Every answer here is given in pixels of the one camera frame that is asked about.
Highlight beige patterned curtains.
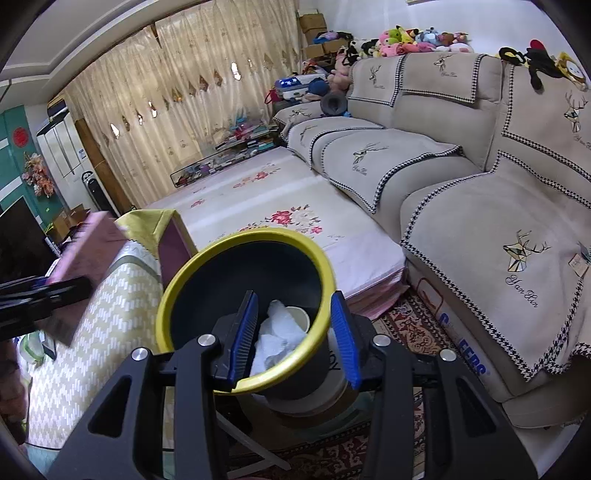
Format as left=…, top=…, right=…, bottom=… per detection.
left=64, top=0, right=306, bottom=209

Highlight grey neck pillow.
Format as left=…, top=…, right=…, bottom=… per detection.
left=321, top=92, right=348, bottom=117

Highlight pink box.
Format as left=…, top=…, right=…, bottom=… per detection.
left=45, top=211, right=128, bottom=348

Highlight low glass table with books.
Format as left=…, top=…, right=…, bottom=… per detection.
left=171, top=134, right=283, bottom=188

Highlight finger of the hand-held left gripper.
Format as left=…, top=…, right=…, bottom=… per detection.
left=0, top=276, right=93, bottom=334

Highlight artificial flower bunch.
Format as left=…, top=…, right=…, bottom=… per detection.
left=23, top=152, right=54, bottom=198

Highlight black and white tower fan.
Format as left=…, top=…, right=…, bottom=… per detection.
left=82, top=171, right=114, bottom=216

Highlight white floral bed sheet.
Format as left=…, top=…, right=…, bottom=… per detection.
left=139, top=148, right=408, bottom=320

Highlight white tissue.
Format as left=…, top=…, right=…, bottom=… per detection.
left=250, top=300, right=308, bottom=376

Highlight white box with blue print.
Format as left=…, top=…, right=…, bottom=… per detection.
left=416, top=277, right=491, bottom=385

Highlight pile of plush toys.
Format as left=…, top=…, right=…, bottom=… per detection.
left=332, top=25, right=475, bottom=60

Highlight yellow table cloth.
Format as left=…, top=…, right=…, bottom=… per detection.
left=113, top=209, right=197, bottom=287

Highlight beige sofa with deer covers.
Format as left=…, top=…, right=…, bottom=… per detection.
left=272, top=51, right=591, bottom=428

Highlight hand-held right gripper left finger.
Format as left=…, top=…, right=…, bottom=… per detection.
left=58, top=290, right=259, bottom=480

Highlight red patterned rug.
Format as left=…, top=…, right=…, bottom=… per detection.
left=222, top=295, right=467, bottom=480

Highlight yellow-rimmed black trash bin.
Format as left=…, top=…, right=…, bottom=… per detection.
left=156, top=228, right=338, bottom=403

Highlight blue and white bag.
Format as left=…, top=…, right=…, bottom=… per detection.
left=274, top=76, right=325, bottom=100

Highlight black flat television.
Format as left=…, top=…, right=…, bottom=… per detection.
left=0, top=196, right=52, bottom=280

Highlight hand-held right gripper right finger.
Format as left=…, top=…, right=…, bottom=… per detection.
left=330, top=291, right=539, bottom=480

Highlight white paper cup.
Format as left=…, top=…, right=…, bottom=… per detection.
left=284, top=305, right=310, bottom=334

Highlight stack of cardboard boxes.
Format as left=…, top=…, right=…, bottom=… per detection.
left=299, top=14, right=348, bottom=57

